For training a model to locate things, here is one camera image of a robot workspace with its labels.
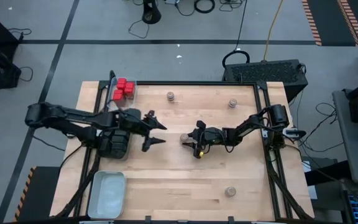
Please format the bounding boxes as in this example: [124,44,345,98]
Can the black power cable loop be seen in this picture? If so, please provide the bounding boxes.
[221,0,250,68]

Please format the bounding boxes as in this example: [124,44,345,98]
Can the yellow cable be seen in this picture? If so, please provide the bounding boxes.
[262,0,284,62]

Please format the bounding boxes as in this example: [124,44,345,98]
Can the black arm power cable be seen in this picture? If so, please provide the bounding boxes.
[32,134,85,171]

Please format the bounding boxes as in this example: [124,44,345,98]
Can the black plastic bin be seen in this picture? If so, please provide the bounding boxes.
[96,128,132,161]

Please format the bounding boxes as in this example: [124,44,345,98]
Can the white plastic bin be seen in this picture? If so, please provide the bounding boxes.
[87,170,127,220]

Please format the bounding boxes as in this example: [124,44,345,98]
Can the thin black cable loop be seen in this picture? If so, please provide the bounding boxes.
[127,19,150,40]

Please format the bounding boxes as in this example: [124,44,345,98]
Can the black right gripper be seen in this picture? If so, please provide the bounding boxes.
[181,120,213,159]

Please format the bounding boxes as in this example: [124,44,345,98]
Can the clear plastic bin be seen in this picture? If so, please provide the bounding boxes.
[106,76,139,112]

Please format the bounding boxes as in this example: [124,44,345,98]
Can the tangled black cables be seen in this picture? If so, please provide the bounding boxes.
[218,0,245,12]

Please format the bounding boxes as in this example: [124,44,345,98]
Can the black mesh computer tower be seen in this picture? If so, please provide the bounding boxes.
[221,58,309,102]

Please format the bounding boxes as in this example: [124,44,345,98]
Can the black cable coil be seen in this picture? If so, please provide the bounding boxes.
[193,0,216,14]

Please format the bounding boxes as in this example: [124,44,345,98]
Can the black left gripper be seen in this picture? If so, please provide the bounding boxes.
[137,110,168,152]

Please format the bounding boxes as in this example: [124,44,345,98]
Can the thin black floor cable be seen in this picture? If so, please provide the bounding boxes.
[19,67,34,82]
[7,27,32,37]

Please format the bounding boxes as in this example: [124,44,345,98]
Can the black orange striped floor mat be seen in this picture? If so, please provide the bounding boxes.
[13,166,61,223]
[301,0,358,47]

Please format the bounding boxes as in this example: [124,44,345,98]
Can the black cable bundle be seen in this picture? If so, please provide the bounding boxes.
[296,101,344,154]

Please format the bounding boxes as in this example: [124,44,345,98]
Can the black stand base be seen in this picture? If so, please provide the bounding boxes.
[141,0,162,25]

